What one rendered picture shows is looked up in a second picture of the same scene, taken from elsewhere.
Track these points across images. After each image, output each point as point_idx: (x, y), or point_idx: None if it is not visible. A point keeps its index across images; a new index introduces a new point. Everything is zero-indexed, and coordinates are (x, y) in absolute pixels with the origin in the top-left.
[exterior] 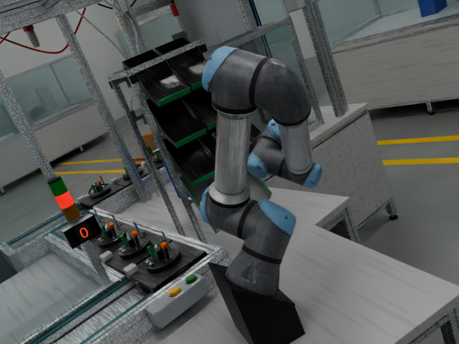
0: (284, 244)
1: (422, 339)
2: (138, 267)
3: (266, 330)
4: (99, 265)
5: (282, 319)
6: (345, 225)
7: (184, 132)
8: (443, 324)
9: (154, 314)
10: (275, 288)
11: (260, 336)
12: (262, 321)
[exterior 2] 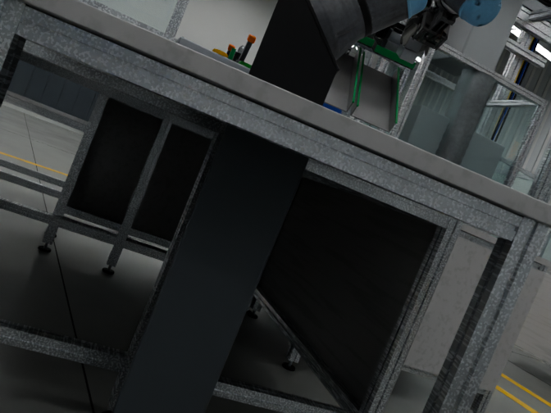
0: (390, 1)
1: (457, 215)
2: None
3: (280, 60)
4: (176, 24)
5: (309, 69)
6: (440, 239)
7: None
8: (496, 255)
9: (181, 37)
10: (335, 34)
11: (269, 59)
12: (287, 44)
